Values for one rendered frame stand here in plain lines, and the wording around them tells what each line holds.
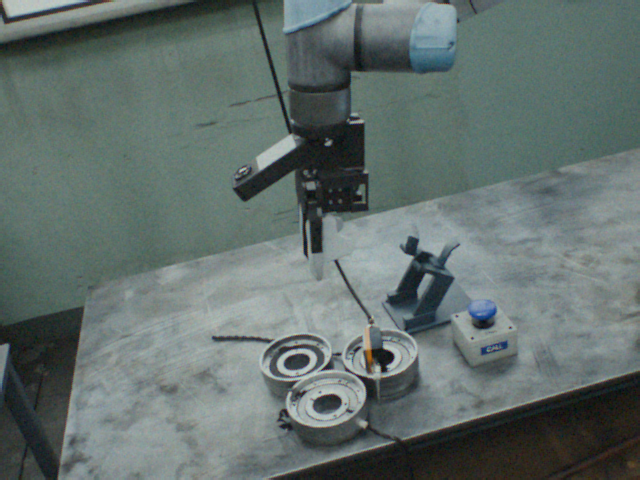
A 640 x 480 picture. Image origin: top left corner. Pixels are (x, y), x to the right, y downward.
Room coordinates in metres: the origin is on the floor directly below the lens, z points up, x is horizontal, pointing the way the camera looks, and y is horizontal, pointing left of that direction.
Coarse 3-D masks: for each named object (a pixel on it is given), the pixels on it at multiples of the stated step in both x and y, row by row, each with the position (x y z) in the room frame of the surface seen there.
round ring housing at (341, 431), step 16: (304, 384) 0.74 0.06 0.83; (320, 384) 0.74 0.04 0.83; (352, 384) 0.73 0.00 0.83; (288, 400) 0.71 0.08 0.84; (320, 400) 0.72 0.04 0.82; (336, 400) 0.71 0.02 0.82; (320, 416) 0.68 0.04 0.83; (336, 416) 0.67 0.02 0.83; (352, 416) 0.66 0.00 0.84; (304, 432) 0.66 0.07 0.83; (320, 432) 0.65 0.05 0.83; (336, 432) 0.65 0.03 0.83; (352, 432) 0.66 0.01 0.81
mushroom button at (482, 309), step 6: (474, 300) 0.80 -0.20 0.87; (480, 300) 0.80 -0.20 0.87; (486, 300) 0.79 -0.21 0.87; (468, 306) 0.79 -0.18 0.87; (474, 306) 0.79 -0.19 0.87; (480, 306) 0.78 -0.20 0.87; (486, 306) 0.78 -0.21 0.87; (492, 306) 0.78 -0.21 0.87; (468, 312) 0.78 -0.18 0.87; (474, 312) 0.77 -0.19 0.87; (480, 312) 0.77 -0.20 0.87; (486, 312) 0.77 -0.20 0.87; (492, 312) 0.77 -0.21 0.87; (474, 318) 0.77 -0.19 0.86; (480, 318) 0.77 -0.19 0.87; (486, 318) 0.77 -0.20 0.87
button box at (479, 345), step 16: (496, 304) 0.82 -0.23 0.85; (464, 320) 0.80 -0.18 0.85; (496, 320) 0.78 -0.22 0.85; (464, 336) 0.76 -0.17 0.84; (480, 336) 0.76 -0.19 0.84; (496, 336) 0.75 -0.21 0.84; (512, 336) 0.75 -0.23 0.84; (464, 352) 0.77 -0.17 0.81; (480, 352) 0.75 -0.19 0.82; (496, 352) 0.75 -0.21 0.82; (512, 352) 0.75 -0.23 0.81
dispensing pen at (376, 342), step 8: (368, 320) 0.81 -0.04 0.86; (368, 328) 0.79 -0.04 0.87; (376, 328) 0.78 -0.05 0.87; (376, 336) 0.76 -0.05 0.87; (376, 344) 0.75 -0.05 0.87; (376, 352) 0.74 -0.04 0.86; (384, 352) 0.74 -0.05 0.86; (376, 360) 0.73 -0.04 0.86; (384, 360) 0.74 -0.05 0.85; (376, 368) 0.72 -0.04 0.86; (384, 368) 0.74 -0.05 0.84; (376, 376) 0.70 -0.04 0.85; (376, 384) 0.69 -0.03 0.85
